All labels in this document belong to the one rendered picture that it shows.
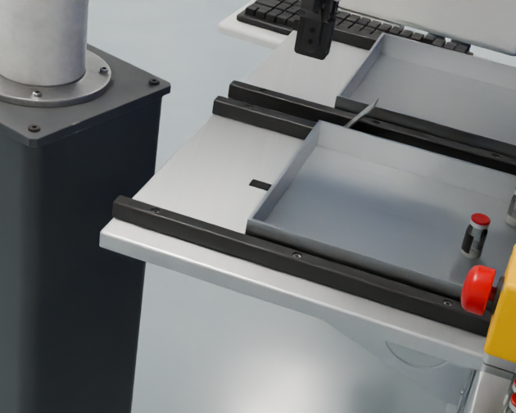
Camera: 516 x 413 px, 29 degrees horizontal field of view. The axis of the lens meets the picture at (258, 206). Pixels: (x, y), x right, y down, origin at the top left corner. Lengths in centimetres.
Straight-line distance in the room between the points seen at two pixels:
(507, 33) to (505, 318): 111
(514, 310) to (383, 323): 20
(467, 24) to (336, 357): 85
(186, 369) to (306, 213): 115
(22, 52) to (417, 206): 53
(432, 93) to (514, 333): 69
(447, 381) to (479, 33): 90
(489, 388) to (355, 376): 136
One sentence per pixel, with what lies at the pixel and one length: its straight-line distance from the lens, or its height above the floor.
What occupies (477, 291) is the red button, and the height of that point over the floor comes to 100.
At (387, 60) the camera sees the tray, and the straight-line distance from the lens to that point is 154.
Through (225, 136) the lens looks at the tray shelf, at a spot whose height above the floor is 88.
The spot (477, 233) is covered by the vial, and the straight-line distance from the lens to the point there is 109.
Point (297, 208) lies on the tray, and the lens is 112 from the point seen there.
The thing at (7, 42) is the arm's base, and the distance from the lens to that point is 133.
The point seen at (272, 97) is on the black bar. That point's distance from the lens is 132.
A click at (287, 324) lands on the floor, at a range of 239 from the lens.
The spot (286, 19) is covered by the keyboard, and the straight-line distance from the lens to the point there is 178.
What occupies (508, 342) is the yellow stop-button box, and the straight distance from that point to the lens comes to 83.
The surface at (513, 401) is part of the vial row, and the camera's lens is 86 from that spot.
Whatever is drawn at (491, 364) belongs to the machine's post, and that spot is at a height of 88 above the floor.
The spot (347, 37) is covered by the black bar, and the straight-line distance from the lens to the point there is 157.
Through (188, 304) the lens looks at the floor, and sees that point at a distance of 240.
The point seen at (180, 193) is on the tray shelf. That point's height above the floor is 88.
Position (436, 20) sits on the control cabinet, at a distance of 190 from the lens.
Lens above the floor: 146
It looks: 32 degrees down
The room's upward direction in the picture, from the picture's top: 9 degrees clockwise
